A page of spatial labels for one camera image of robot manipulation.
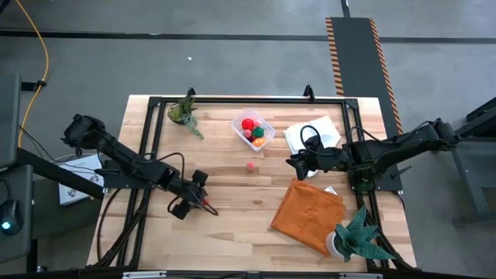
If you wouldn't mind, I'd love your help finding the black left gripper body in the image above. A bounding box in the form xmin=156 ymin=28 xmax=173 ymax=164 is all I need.
xmin=164 ymin=170 xmax=202 ymax=206

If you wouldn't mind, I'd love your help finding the black computer mouse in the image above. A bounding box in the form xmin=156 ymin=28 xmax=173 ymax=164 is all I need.
xmin=0 ymin=199 xmax=23 ymax=236

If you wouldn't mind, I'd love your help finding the yellow cable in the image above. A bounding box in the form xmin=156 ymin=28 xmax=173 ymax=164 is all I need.
xmin=14 ymin=0 xmax=50 ymax=148

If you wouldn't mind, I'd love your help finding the succulent plant in dark pot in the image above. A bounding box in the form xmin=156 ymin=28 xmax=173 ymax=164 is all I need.
xmin=167 ymin=92 xmax=205 ymax=140

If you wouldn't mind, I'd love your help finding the black desk support bar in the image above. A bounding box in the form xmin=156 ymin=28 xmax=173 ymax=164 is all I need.
xmin=15 ymin=146 xmax=106 ymax=199

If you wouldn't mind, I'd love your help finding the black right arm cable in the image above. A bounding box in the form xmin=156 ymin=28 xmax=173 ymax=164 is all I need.
xmin=299 ymin=123 xmax=324 ymax=157

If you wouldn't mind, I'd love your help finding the orange folded cloth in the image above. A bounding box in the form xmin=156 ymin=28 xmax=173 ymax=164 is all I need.
xmin=270 ymin=177 xmax=347 ymax=258

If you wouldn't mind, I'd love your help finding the white printed booklet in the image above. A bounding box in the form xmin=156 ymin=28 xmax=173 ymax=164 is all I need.
xmin=57 ymin=153 xmax=105 ymax=206

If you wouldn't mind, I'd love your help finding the clear plastic tupperware container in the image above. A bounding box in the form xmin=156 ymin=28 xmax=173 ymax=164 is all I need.
xmin=230 ymin=108 xmax=277 ymax=153

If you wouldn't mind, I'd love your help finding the white folded cloth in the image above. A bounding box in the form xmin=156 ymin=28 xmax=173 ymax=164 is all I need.
xmin=283 ymin=115 xmax=343 ymax=179

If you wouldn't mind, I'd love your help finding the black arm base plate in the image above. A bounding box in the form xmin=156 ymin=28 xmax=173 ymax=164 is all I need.
xmin=102 ymin=158 xmax=160 ymax=191
xmin=346 ymin=160 xmax=404 ymax=193

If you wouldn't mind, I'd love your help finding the black hazard-striped floor mat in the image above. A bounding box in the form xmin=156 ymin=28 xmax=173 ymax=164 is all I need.
xmin=324 ymin=15 xmax=407 ymax=148

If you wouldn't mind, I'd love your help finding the black cable clamp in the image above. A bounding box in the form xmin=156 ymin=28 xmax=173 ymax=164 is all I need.
xmin=20 ymin=79 xmax=48 ymax=92

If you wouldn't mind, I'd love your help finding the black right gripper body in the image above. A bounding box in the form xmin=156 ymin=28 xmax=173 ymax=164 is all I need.
xmin=305 ymin=149 xmax=352 ymax=174

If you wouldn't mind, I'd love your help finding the green plant in white pot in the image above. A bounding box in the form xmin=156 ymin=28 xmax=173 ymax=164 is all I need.
xmin=324 ymin=205 xmax=396 ymax=264

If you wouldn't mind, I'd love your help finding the black side table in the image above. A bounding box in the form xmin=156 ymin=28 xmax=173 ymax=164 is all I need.
xmin=449 ymin=96 xmax=496 ymax=226

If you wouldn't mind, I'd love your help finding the grey desk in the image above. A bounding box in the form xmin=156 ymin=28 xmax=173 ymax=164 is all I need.
xmin=0 ymin=72 xmax=38 ymax=272

